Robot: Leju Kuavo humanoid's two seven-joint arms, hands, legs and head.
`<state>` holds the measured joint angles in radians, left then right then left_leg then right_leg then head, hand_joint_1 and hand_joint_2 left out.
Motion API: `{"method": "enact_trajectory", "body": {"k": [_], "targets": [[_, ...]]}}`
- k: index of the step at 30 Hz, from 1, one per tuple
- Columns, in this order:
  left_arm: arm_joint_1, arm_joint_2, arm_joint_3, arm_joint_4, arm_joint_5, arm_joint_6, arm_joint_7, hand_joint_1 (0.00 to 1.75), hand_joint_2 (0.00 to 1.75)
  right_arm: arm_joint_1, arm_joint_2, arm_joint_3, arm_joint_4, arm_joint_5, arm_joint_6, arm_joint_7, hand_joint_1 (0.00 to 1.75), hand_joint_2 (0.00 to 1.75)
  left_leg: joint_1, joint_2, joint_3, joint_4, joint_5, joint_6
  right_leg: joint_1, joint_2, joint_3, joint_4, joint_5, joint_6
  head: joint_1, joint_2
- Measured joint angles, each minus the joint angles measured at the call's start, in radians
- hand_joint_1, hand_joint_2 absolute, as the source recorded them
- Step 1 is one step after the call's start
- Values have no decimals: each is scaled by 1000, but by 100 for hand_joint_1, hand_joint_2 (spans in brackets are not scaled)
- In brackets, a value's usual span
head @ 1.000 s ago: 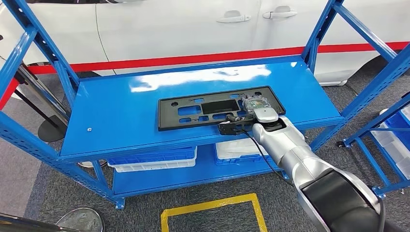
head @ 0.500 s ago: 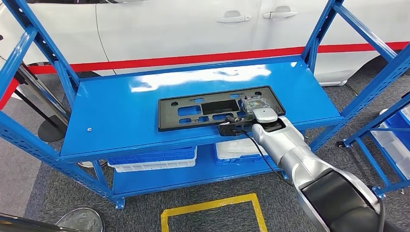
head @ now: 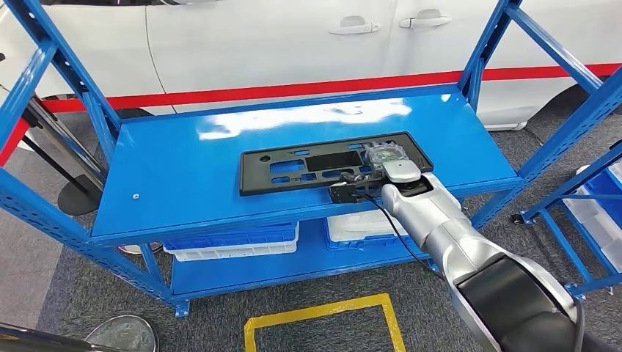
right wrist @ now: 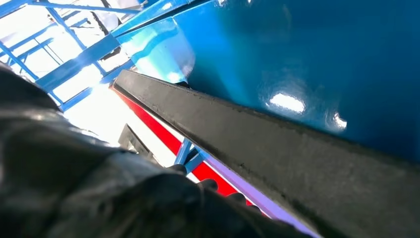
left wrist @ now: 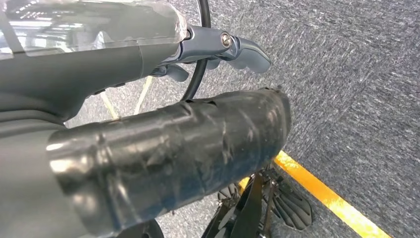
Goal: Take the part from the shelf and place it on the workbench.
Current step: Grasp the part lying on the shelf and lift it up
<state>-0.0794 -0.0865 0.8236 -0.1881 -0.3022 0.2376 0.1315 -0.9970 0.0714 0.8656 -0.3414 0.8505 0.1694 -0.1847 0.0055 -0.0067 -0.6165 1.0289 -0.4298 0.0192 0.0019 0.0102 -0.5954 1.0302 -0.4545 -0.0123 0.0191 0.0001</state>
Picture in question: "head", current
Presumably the dark grey floor carpet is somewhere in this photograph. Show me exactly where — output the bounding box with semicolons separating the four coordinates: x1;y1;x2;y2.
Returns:
36;84;622;352

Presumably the black plastic plate frame part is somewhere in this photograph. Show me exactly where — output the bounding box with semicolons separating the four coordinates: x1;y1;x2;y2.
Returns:
238;131;434;197

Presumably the white car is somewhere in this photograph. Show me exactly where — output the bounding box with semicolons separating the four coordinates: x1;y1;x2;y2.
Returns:
0;0;622;133

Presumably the red barrier belt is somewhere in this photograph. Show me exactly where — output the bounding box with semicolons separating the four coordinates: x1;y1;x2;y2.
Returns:
0;117;32;168

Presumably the black stanchion post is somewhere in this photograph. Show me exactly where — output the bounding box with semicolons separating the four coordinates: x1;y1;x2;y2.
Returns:
21;135;103;216

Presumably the blue plastic bin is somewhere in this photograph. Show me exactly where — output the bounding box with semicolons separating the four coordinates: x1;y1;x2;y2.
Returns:
582;167;622;230

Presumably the white plastic crate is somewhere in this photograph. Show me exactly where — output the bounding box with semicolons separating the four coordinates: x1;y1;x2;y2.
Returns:
326;208;415;243
164;238;299;263

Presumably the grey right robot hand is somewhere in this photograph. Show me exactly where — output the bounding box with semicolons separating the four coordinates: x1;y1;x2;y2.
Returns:
364;141;410;173

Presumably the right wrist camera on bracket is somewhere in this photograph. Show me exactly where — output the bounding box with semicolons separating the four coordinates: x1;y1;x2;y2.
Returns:
329;171;385;205

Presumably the yellow tape square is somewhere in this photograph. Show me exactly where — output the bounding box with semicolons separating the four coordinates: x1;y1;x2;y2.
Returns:
244;293;407;352

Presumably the blue wheeled shelf rack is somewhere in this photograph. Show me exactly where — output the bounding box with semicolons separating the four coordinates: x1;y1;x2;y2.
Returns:
510;141;622;305

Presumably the white plastic bin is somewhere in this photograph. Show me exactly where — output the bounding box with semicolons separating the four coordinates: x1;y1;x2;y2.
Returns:
563;165;622;274

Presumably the blue metal shelf rack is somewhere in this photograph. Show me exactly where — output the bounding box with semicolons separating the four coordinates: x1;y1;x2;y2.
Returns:
0;0;622;320

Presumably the blue plastic crate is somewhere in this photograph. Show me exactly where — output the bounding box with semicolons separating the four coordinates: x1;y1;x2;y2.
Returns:
325;232;420;252
164;222;300;252

